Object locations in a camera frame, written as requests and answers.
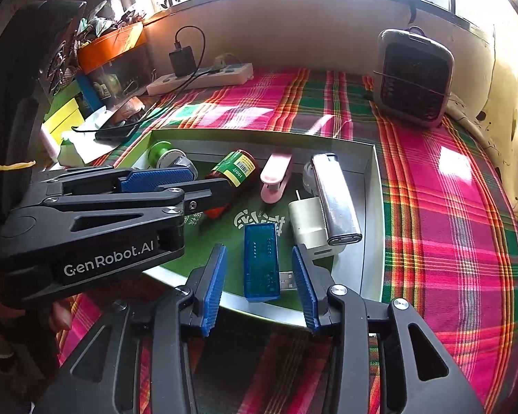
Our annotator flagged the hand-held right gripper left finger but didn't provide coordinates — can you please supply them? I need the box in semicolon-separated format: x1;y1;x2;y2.
32;244;227;414

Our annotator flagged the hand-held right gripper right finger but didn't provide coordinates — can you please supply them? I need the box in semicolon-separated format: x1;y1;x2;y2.
291;244;486;414

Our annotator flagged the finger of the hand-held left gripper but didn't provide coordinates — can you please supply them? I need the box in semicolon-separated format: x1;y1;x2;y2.
43;179;234;246
28;165;198;203

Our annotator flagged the green and white spool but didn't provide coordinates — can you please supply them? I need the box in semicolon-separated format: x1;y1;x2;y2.
147;140;186;169

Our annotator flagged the green cardboard box lid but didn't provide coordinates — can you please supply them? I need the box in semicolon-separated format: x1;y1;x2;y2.
112;128;389;328

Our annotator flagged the red bottle green label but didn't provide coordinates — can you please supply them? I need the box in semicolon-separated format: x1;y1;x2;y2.
203;149;259;220

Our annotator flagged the blue translucent usb tester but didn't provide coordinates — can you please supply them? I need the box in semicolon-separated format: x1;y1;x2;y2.
242;223;298;303

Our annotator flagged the white wall charger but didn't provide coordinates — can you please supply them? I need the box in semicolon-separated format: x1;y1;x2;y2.
288;190;342;262

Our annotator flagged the pink stapler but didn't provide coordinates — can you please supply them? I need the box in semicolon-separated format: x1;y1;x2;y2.
260;153;293;204

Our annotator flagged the silver lighter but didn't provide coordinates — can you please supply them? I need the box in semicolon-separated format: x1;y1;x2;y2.
311;153;363;246

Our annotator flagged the person's left hand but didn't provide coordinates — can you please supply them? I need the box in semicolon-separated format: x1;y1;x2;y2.
47;301;75;332

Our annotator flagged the black smartphone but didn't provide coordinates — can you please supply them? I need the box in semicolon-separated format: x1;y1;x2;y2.
94;108;156;142

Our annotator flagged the green and yellow box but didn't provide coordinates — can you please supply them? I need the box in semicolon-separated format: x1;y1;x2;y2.
41;82;87;147

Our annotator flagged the black charger brick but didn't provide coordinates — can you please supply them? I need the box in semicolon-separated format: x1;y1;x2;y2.
168;45;198;78

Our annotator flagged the white power strip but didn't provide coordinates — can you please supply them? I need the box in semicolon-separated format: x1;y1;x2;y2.
146;62;255;97

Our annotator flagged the grey power plug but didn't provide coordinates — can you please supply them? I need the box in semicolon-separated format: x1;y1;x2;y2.
213;54;242;74

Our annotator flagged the orange box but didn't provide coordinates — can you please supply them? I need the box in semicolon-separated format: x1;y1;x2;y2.
77;21;148;74

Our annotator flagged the plaid blanket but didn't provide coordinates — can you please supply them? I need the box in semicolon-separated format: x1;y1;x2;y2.
56;67;518;414

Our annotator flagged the pile of assorted clutter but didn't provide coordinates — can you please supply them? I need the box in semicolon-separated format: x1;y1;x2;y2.
75;0;147;39

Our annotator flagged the grey desk fan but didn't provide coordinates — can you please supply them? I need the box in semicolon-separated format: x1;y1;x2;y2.
371;28;455;128

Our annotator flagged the cream floral cloth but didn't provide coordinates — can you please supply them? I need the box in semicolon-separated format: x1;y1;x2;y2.
444;26;518;220

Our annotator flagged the black charging cable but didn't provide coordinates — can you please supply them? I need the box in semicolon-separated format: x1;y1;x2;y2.
71;26;207;134

